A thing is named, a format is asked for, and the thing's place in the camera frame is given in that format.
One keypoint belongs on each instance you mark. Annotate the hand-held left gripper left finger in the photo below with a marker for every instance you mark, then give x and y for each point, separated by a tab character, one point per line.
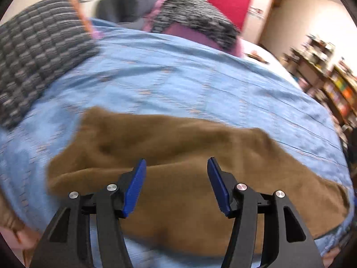
136	187

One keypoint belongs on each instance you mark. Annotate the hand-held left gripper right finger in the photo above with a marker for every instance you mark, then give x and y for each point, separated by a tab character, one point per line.
217	187

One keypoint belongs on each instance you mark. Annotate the brown fleece pants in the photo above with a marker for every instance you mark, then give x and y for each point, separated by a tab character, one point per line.
181	145

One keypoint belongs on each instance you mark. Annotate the blue checked blanket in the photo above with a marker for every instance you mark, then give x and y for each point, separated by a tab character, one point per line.
195	89

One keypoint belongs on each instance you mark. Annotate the light grey bedspread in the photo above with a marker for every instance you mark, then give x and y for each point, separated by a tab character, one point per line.
267	61

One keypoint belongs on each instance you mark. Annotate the dark wooden desk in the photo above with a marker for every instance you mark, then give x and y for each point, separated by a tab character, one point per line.
309	69

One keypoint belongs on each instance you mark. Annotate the wooden bookshelf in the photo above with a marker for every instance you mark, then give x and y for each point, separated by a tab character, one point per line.
340	89

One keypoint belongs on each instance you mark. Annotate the dark plaid cloth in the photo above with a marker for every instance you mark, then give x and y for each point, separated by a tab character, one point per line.
36	61

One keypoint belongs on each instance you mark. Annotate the leopard print cloth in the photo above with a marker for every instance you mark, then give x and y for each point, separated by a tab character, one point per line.
195	14

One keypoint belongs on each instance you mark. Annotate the small wooden desk shelf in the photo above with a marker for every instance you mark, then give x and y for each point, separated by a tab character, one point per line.
320	46

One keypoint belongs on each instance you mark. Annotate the orange striped cloth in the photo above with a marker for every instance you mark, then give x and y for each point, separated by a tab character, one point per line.
83	16

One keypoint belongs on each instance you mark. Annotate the wooden wardrobe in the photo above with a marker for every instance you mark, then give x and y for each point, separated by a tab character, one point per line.
259	2

